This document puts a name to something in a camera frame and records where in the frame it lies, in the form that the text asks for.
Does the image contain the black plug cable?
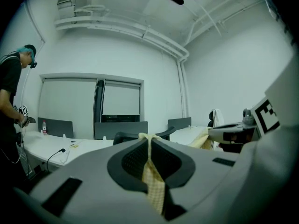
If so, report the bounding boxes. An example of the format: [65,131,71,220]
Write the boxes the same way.
[46,147,67,172]

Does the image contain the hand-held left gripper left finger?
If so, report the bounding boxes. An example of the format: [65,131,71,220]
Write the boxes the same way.
[29,138,164,224]

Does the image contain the white sprinkler pipes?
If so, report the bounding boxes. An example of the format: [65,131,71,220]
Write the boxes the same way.
[186,0,267,44]

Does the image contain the black office chair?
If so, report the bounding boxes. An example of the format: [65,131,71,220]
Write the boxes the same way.
[207,110,217,128]

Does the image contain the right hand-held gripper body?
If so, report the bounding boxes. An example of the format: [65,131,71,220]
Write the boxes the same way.
[222,52,299,147]

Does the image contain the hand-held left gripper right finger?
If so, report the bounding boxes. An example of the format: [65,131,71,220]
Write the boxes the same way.
[150,139,239,211]

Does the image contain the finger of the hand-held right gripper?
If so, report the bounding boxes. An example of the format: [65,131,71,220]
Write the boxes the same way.
[207,122,244,144]

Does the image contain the white ceiling air unit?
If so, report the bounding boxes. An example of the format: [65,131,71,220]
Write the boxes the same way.
[57,0,77,20]

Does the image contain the grey window frame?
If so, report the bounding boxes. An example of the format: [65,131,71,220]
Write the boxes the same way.
[38,72,145,126]

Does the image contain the black mesh chair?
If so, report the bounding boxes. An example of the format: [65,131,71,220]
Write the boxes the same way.
[113,126,177,147]

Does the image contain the narrow white roller blind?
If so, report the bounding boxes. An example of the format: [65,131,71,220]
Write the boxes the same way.
[102,81,141,117]

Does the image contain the pale yellow clothes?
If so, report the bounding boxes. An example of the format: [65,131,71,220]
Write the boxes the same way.
[137,127,212,216]

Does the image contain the wide white roller blind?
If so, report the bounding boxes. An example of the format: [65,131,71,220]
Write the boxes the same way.
[39,78,98,126]

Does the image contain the grey desk divider panel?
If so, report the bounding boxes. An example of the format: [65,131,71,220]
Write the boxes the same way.
[167,117,192,131]
[94,121,149,140]
[37,117,74,139]

